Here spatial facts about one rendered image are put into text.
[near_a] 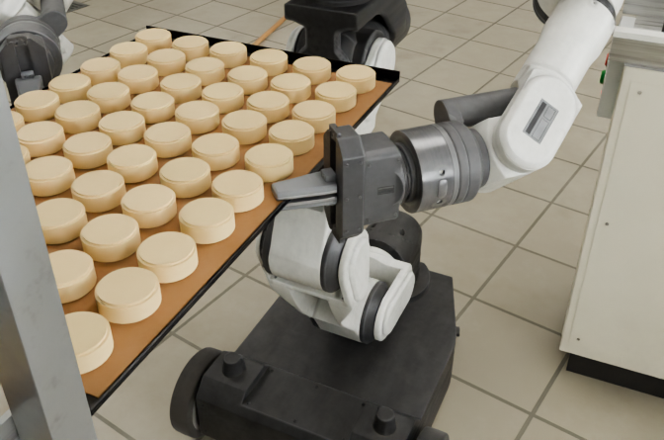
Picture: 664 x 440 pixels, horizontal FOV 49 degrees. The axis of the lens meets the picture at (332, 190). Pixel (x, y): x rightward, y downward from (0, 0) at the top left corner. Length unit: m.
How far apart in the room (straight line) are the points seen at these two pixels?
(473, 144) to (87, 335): 0.41
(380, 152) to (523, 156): 0.15
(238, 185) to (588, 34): 0.43
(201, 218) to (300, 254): 0.64
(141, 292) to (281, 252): 0.73
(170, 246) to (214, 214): 0.06
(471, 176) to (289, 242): 0.61
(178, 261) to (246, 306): 1.50
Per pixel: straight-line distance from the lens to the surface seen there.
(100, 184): 0.74
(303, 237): 1.29
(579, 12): 0.89
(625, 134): 1.59
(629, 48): 1.53
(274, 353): 1.74
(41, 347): 0.42
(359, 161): 0.70
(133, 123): 0.84
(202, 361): 1.70
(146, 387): 1.95
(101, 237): 0.67
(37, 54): 1.02
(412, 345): 1.76
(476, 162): 0.75
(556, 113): 0.80
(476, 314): 2.11
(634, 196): 1.65
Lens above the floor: 1.40
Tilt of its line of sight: 33 degrees down
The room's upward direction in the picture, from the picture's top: straight up
